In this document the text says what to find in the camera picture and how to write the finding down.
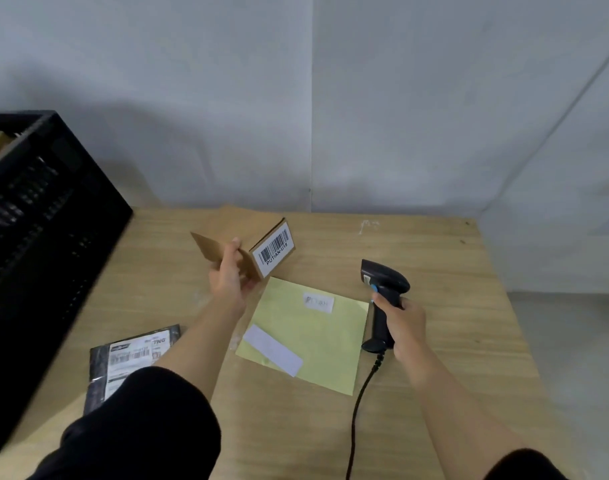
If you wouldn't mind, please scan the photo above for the black scanner cable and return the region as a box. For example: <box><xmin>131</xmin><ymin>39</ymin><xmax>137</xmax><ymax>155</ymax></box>
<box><xmin>345</xmin><ymin>351</ymin><xmax>387</xmax><ymax>480</ymax></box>

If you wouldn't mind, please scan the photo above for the person's left hand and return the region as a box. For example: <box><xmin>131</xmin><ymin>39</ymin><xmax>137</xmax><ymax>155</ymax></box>
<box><xmin>208</xmin><ymin>238</ymin><xmax>261</xmax><ymax>317</ymax></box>

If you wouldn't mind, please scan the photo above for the person's right hand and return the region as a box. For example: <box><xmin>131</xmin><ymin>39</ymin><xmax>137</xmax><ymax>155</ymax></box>
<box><xmin>372</xmin><ymin>290</ymin><xmax>429</xmax><ymax>363</ymax></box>

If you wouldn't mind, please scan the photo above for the black plastic crate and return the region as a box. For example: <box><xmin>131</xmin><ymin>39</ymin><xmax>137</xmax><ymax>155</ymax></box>
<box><xmin>0</xmin><ymin>110</ymin><xmax>134</xmax><ymax>459</ymax></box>

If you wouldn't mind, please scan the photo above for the person's right forearm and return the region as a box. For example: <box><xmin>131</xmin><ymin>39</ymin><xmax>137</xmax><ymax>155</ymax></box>
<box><xmin>402</xmin><ymin>344</ymin><xmax>530</xmax><ymax>478</ymax></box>

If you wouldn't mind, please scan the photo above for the person's left forearm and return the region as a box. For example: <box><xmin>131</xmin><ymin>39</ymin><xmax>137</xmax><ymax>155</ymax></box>
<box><xmin>153</xmin><ymin>294</ymin><xmax>246</xmax><ymax>403</ymax></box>

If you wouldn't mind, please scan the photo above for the cardboard box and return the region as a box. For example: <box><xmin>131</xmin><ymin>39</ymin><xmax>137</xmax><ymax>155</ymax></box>
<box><xmin>190</xmin><ymin>218</ymin><xmax>297</xmax><ymax>283</ymax></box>

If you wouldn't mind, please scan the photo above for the blank white label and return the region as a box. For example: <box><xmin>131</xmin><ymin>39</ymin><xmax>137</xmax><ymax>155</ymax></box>
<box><xmin>242</xmin><ymin>324</ymin><xmax>305</xmax><ymax>379</ymax></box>

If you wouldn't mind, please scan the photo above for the small black parcel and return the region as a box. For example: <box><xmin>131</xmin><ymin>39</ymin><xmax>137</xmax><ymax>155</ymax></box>
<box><xmin>82</xmin><ymin>324</ymin><xmax>182</xmax><ymax>419</ymax></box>

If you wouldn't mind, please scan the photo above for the small white return sticker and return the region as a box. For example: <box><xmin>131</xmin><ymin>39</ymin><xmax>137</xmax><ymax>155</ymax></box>
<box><xmin>302</xmin><ymin>291</ymin><xmax>336</xmax><ymax>315</ymax></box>

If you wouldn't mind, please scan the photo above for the yellow sticker backing sheet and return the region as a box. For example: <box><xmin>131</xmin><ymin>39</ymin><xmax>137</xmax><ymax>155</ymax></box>
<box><xmin>235</xmin><ymin>277</ymin><xmax>371</xmax><ymax>397</ymax></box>

